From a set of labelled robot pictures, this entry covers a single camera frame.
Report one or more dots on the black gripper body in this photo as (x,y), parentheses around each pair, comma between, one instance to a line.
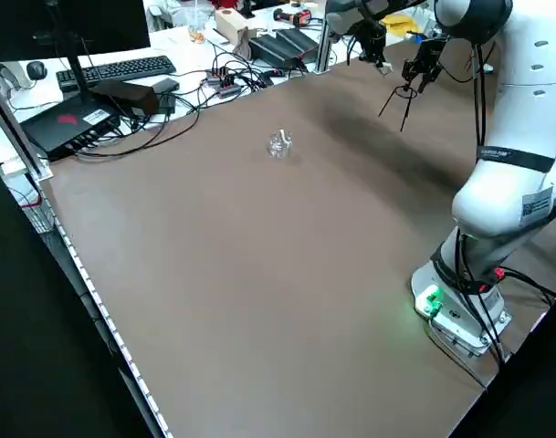
(428,55)
(373,41)

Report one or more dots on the white clay triangle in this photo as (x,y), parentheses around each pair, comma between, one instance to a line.
(385,68)

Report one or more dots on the black metal tripod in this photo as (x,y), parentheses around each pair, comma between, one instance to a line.
(405,113)

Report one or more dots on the white porcelain crucible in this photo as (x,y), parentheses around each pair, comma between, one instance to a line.
(487,68)

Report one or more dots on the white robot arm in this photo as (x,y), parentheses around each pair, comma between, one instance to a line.
(510,137)

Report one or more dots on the yellow bag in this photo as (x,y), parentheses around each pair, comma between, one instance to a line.
(398,25)

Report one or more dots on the black stepped box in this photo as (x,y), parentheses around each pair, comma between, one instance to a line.
(270,50)
(298,41)

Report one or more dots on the red and black power tool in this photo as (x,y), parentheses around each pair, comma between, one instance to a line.
(293,17)

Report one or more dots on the beige cardboard box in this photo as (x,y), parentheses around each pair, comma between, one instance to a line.
(229,25)

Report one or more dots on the grey USB hub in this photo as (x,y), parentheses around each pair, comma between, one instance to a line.
(223,82)

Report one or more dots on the clear plastic cup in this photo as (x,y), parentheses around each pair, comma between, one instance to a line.
(196,27)

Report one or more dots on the black power adapter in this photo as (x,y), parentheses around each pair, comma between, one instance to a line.
(168,98)

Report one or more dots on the dark brown box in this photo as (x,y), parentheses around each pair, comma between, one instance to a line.
(127,98)

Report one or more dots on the black keyboard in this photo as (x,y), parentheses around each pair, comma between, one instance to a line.
(118,70)

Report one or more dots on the black monitor stand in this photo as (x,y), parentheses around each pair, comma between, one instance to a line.
(79,77)

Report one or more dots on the black box with red logo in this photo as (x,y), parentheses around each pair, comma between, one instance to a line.
(67,125)

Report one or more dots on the black computer monitor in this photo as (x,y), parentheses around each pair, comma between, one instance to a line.
(54,23)

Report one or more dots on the black computer mouse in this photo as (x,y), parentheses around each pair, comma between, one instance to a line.
(36,69)

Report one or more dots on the aluminium camera post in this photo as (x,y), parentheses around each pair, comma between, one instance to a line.
(324,45)

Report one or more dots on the aluminium corner post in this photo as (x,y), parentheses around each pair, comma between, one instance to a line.
(13,128)

